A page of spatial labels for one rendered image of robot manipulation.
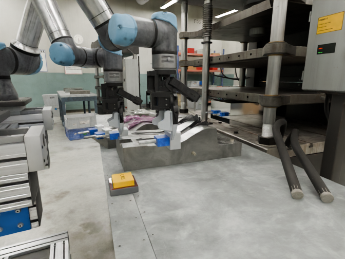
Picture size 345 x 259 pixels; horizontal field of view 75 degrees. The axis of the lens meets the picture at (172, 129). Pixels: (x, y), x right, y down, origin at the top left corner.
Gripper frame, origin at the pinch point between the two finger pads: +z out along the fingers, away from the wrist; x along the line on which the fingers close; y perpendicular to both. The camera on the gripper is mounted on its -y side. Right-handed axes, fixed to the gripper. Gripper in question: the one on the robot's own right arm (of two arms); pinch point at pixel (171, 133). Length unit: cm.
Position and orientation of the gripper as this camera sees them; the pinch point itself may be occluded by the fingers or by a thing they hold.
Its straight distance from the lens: 72.3
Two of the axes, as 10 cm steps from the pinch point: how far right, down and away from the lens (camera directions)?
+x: 3.4, 2.1, -9.2
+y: -9.4, 0.7, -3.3
